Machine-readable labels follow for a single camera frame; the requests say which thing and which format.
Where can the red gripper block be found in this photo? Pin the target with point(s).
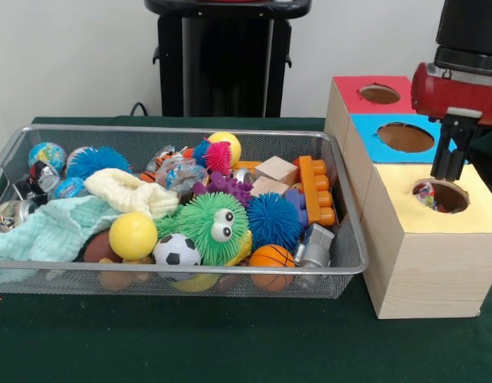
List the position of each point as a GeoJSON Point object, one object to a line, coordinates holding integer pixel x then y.
{"type": "Point", "coordinates": [449, 95]}

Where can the polka dot cloth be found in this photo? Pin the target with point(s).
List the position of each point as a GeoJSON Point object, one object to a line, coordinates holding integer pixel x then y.
{"type": "Point", "coordinates": [423, 195]}

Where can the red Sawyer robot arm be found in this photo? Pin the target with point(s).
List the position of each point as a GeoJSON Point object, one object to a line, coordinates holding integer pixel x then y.
{"type": "Point", "coordinates": [469, 32]}

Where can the wooden box with three holes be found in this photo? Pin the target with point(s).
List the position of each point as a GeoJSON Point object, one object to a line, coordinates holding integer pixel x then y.
{"type": "Point", "coordinates": [429, 271]}

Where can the shallow mesh bin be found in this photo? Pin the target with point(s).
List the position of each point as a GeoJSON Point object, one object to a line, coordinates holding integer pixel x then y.
{"type": "Point", "coordinates": [330, 283]}

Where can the dark green table cloth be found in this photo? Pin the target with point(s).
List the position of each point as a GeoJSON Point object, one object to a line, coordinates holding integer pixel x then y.
{"type": "Point", "coordinates": [190, 339]}
{"type": "Point", "coordinates": [489, 147]}

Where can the orange building block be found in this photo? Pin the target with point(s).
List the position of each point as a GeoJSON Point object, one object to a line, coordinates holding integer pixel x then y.
{"type": "Point", "coordinates": [310, 187]}

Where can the silver toy vehicle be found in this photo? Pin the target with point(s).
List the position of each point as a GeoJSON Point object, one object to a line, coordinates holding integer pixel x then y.
{"type": "Point", "coordinates": [316, 247]}

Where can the blue spiky ball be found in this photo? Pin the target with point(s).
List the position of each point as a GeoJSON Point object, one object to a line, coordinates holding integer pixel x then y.
{"type": "Point", "coordinates": [96, 161]}
{"type": "Point", "coordinates": [272, 221]}

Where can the small orange basketball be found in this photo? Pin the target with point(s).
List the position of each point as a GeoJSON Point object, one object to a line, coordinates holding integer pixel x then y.
{"type": "Point", "coordinates": [270, 255]}

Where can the green spiky puffer toy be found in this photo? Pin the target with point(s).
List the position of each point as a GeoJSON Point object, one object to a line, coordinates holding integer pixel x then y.
{"type": "Point", "coordinates": [198, 223]}

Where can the small soccer ball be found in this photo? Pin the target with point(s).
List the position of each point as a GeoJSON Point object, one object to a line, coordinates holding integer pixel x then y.
{"type": "Point", "coordinates": [176, 251]}

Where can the cream waffle cloth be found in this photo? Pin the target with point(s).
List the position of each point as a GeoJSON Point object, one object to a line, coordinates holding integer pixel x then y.
{"type": "Point", "coordinates": [126, 187]}

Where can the plain yellow ball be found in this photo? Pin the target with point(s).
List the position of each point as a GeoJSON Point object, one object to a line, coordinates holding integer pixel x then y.
{"type": "Point", "coordinates": [132, 235]}

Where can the small globe ball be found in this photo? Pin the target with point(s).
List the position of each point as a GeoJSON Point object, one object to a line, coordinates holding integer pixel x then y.
{"type": "Point", "coordinates": [46, 155]}

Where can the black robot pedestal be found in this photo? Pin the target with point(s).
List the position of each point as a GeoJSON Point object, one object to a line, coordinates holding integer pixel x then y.
{"type": "Point", "coordinates": [238, 72]}

